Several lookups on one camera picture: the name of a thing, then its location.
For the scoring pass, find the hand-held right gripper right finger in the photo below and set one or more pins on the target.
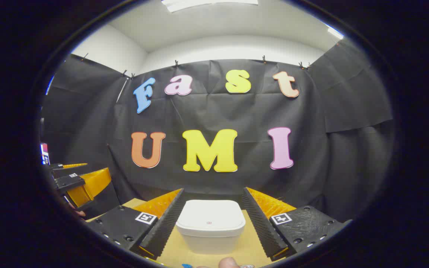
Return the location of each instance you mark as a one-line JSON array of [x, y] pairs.
[[261, 223]]

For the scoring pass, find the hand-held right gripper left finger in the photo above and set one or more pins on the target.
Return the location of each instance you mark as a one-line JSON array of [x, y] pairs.
[[168, 223]]

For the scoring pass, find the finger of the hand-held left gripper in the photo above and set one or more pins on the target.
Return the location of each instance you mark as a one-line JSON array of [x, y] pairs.
[[88, 186], [65, 170]]

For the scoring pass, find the white desktop garbage bin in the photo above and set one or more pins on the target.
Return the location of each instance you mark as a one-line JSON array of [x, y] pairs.
[[210, 216]]

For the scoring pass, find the wooden desktop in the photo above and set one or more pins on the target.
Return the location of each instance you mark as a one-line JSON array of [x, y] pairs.
[[173, 253]]

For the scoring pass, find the computer monitor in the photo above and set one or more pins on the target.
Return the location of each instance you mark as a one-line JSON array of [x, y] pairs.
[[44, 153]]

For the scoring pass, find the black backdrop cloth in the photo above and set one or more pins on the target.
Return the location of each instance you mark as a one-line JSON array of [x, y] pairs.
[[237, 111]]

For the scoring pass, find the row of black cloth clips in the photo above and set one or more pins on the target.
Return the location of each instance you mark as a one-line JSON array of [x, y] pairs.
[[176, 63]]

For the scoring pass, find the ceiling light panel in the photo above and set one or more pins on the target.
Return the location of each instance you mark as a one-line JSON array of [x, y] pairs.
[[334, 32], [207, 3]]

